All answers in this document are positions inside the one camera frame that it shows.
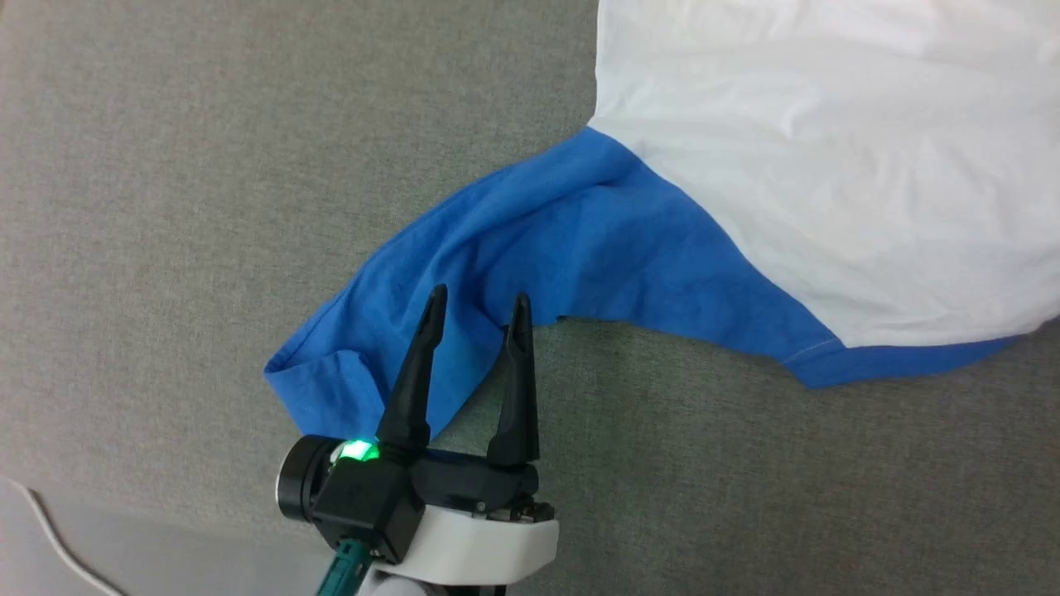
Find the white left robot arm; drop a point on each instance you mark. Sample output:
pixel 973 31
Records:
pixel 431 589

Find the blue and white shirt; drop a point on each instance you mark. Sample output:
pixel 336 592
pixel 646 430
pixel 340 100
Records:
pixel 745 165

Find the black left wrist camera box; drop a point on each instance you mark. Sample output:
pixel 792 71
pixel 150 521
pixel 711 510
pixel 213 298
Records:
pixel 364 497

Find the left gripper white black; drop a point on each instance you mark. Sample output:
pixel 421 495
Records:
pixel 480 538

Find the grey fabric sofa cushion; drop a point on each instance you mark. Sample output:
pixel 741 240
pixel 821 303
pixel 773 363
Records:
pixel 166 207

